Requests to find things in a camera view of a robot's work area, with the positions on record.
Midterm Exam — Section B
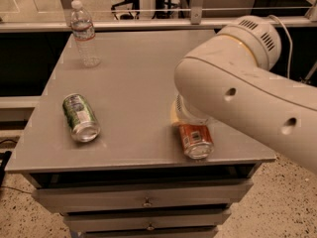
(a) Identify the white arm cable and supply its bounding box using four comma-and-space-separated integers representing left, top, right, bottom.
267, 14, 294, 80

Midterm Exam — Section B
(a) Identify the middle brass drawer knob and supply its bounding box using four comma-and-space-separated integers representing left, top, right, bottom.
146, 224, 155, 231

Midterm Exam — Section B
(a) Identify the metal railing frame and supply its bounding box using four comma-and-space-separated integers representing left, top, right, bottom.
0, 0, 316, 33

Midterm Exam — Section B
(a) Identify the grey drawer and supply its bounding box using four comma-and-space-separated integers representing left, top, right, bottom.
64, 209, 231, 232
33, 178, 253, 213

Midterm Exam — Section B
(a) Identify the top brass drawer knob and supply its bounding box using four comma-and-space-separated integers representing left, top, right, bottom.
143, 198, 152, 207

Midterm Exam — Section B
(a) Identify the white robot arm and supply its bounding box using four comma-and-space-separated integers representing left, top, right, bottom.
174, 16, 317, 174

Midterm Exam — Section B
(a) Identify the green soda can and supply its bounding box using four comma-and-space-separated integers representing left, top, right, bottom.
62, 93, 100, 143

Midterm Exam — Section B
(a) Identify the brass drawer knob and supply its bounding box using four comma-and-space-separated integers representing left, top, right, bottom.
143, 198, 152, 207
146, 224, 155, 231

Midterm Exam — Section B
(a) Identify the black office chair base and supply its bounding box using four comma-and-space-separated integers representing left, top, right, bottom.
111, 0, 140, 20

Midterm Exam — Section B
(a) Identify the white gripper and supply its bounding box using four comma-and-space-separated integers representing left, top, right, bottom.
170, 94, 210, 126

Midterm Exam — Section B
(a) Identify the grey drawer cabinet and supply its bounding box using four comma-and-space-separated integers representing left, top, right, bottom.
7, 30, 274, 238

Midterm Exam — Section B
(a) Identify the clear plastic water bottle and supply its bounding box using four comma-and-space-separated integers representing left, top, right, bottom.
70, 0, 100, 67

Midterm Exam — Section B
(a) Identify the middle grey drawer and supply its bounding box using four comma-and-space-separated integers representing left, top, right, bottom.
64, 209, 231, 232

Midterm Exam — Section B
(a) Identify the orange soda can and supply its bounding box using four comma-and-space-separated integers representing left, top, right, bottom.
178, 124, 214, 160

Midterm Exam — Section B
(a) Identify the top grey drawer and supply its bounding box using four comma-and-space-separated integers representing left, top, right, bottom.
33, 178, 253, 213

